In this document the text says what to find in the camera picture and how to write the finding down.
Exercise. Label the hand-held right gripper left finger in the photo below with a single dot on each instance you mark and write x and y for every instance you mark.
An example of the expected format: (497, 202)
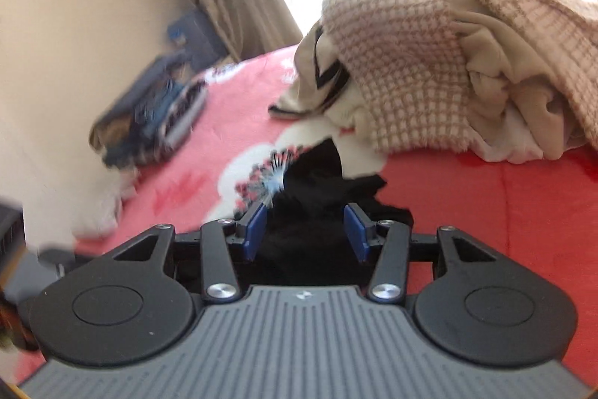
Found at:
(256, 231)

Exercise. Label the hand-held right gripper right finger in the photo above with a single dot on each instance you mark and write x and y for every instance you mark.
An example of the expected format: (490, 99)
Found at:
(355, 235)

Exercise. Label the stack of folded clothes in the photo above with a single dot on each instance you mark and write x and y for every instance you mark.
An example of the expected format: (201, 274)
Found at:
(145, 118)

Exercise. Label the white folded cloth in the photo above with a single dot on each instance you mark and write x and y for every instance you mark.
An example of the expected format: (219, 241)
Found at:
(88, 207)

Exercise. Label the red floral blanket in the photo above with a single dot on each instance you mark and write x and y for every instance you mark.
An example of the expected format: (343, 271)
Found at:
(458, 202)

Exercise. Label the beige garment with black trim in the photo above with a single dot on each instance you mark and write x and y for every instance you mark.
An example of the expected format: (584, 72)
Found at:
(308, 72)

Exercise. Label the pink checked knit sweater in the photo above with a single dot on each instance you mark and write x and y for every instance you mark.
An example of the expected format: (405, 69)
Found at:
(402, 53)

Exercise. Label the blue box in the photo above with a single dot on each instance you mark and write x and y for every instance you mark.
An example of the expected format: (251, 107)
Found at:
(196, 36)

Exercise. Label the cream garment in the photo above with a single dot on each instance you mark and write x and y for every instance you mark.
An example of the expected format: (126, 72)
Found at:
(504, 67)

